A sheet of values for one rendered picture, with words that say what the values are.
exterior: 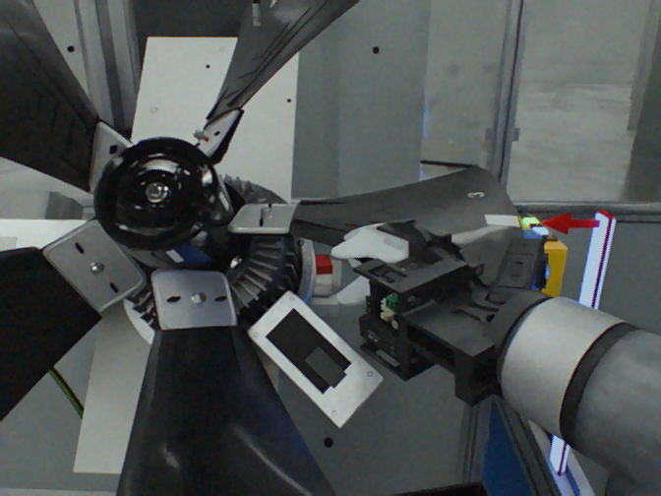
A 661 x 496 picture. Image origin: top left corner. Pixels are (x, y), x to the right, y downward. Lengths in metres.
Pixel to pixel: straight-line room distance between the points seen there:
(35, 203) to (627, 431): 0.73
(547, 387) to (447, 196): 0.32
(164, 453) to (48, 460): 1.45
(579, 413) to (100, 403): 0.63
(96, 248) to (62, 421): 1.27
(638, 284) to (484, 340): 1.21
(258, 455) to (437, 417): 1.11
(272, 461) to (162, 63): 0.68
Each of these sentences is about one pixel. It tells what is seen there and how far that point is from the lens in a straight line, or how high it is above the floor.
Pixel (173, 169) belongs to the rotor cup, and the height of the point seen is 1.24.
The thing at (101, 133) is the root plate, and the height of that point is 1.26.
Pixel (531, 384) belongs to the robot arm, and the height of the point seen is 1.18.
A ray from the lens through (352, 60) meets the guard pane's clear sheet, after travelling 1.24.
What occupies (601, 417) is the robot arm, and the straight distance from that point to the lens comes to 0.30.
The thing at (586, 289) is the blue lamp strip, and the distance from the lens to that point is 0.63.
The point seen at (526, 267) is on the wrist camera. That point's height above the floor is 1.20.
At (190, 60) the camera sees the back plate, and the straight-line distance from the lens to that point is 0.97.
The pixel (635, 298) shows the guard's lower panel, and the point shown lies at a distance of 1.54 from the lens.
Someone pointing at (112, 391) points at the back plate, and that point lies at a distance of 0.80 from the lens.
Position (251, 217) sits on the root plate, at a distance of 0.56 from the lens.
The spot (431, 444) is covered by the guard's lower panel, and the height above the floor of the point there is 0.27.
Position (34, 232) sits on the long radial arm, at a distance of 0.77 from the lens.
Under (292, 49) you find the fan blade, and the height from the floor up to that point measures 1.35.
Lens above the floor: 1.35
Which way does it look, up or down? 21 degrees down
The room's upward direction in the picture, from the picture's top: straight up
